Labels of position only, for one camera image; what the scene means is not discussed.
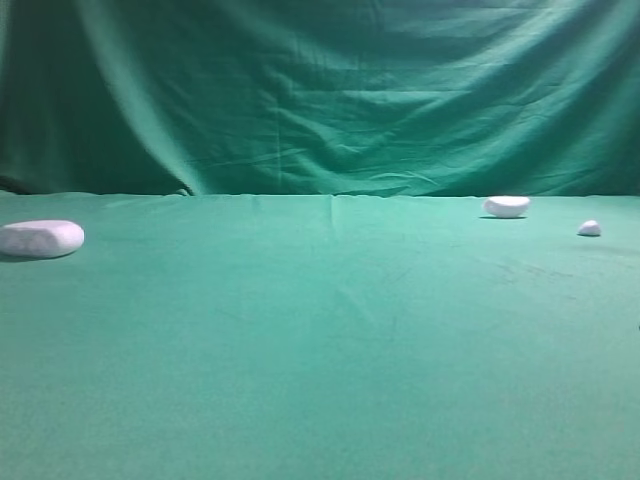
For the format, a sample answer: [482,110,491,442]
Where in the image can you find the small white earbud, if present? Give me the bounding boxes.
[577,220,602,237]

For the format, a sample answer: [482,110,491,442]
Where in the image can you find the white earphone case left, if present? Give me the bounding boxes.
[1,220,85,259]

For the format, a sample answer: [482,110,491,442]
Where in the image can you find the white earphone case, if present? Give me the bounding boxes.
[483,196,531,219]
[1,220,85,259]

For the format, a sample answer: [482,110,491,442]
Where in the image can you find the white earphone case right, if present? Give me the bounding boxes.
[483,196,531,219]

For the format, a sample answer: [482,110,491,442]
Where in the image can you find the green table cloth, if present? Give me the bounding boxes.
[1,194,639,479]

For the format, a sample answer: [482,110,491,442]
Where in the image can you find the green backdrop curtain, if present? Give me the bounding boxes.
[1,1,639,197]

